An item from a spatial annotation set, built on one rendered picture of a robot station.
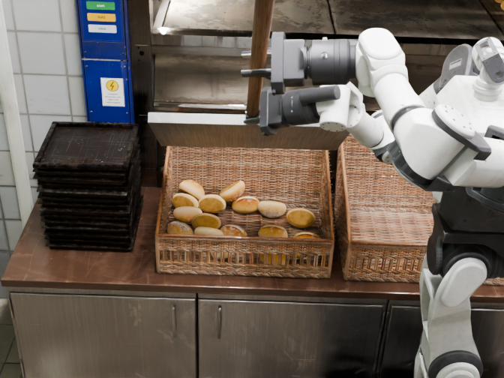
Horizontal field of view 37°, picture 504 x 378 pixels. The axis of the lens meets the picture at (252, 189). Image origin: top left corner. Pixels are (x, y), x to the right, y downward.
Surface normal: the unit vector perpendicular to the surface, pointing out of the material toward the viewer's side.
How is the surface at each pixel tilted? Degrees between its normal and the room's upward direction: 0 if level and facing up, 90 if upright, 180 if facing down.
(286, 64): 51
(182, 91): 70
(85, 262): 0
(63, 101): 90
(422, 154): 75
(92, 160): 0
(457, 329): 90
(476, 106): 1
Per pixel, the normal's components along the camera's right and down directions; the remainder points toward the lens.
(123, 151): 0.04, -0.84
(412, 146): -0.47, 0.22
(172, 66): 0.00, 0.23
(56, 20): -0.01, 0.55
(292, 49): -0.14, -0.12
